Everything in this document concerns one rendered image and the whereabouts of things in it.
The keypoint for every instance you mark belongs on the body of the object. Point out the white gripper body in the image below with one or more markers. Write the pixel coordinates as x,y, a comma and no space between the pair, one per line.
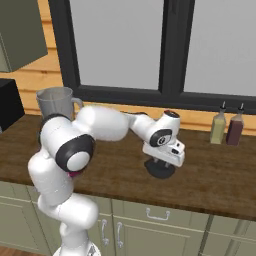
160,154

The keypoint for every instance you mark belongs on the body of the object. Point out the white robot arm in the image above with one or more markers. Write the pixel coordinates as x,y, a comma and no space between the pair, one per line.
100,125

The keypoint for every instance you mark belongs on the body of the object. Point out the black round blender lid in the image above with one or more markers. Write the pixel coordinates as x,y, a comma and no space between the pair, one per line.
160,171

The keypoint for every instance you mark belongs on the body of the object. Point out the grey blender jug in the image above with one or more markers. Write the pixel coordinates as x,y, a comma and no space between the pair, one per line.
55,101

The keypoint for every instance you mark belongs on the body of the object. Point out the olive drawer front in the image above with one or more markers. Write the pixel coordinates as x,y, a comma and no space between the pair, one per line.
186,218

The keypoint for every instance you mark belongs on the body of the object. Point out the yellow-green oil bottle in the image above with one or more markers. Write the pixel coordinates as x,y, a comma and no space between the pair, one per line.
218,130

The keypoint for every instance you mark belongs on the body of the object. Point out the olive cupboard door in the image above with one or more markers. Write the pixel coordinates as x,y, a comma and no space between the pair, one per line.
233,238
160,243
106,206
15,223

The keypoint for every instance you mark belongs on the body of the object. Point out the dark red sauce bottle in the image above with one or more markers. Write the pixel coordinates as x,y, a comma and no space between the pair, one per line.
234,131

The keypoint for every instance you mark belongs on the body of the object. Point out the dark framed window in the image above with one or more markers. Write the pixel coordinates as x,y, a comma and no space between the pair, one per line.
173,50

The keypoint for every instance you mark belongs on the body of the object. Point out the black appliance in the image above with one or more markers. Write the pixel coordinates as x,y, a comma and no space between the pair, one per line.
10,105

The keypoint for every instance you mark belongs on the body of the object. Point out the olive wall cupboard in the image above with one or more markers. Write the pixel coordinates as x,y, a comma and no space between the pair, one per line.
20,33

